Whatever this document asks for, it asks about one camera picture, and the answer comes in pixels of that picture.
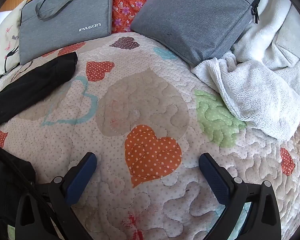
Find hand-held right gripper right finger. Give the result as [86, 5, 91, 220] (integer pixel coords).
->
[199, 152, 282, 240]

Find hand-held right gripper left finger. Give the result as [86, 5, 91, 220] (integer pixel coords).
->
[15, 152, 97, 240]

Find black pants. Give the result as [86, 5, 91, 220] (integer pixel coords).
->
[0, 52, 78, 232]

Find white terry towel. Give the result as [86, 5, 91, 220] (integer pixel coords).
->
[192, 51, 300, 141]

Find heart patterned quilted blanket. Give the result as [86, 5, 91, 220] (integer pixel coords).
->
[0, 31, 300, 240]

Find cream printed cushion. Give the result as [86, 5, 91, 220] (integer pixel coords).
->
[0, 0, 28, 88]

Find grey zippered fabric bag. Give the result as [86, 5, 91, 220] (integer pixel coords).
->
[130, 0, 262, 67]

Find red floral bed sheet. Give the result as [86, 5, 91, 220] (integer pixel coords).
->
[50, 0, 171, 34]

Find grey laptop bag with handles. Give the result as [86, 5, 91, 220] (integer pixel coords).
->
[19, 0, 113, 65]

